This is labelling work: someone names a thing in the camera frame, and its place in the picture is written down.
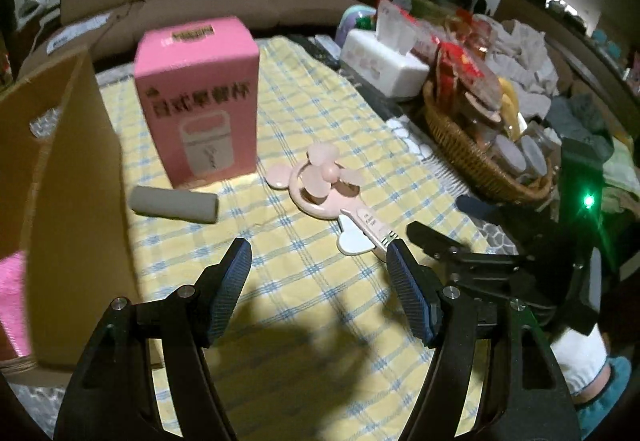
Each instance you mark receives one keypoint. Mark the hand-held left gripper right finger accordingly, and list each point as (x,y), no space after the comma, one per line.
(407,291)

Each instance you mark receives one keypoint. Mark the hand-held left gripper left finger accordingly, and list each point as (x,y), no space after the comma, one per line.
(230,291)

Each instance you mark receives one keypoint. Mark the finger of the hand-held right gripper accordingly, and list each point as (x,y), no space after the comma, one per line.
(435,241)
(480,208)

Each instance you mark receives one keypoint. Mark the pink handheld fan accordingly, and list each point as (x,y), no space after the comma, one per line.
(320,181)

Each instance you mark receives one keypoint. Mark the person's right hand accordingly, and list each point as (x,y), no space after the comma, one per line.
(580,356)

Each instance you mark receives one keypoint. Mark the wicker basket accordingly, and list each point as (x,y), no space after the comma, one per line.
(465,156)

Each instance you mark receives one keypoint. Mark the clear jar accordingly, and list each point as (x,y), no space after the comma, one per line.
(535,153)
(510,156)

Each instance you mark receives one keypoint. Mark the yellow checked tablecloth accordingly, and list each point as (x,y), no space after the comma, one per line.
(300,281)

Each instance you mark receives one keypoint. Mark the grey cardboard tube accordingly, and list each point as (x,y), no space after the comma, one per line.
(170,203)

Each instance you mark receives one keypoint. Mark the yellow packet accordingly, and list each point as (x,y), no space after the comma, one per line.
(510,106)

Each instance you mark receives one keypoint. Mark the dark grey cloth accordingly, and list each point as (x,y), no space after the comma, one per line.
(580,121)

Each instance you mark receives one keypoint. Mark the red snack packet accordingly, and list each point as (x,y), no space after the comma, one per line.
(465,71)

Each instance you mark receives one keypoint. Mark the white cloth pile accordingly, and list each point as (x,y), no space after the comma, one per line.
(522,56)

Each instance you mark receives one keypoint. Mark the white tissue box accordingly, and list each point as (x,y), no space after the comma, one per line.
(380,66)

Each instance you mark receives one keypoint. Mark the brown cardboard box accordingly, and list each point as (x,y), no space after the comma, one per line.
(75,171)

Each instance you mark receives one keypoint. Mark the pink carton box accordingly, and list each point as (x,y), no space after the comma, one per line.
(200,96)

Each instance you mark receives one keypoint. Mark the pink cloth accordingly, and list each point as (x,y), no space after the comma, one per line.
(12,301)

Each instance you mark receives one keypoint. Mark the grey remote control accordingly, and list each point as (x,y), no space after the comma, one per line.
(327,46)

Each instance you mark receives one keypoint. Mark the purple round container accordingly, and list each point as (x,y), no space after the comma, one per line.
(352,21)

